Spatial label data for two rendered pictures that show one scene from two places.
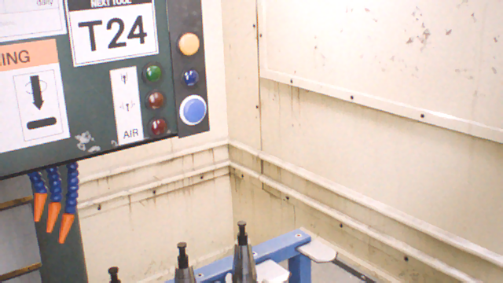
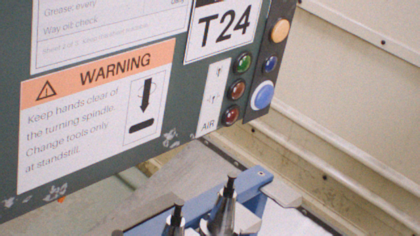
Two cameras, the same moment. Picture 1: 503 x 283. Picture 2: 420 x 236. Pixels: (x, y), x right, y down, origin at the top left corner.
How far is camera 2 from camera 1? 0.37 m
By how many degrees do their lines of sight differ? 20
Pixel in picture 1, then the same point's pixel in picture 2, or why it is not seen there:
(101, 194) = not seen: outside the picture
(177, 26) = (275, 12)
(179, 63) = (266, 50)
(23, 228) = not seen: outside the picture
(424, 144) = (376, 70)
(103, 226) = not seen: outside the picture
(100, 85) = (197, 80)
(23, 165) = (115, 169)
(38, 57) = (157, 59)
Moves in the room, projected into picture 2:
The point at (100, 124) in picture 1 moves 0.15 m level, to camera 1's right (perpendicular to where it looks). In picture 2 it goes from (186, 119) to (327, 125)
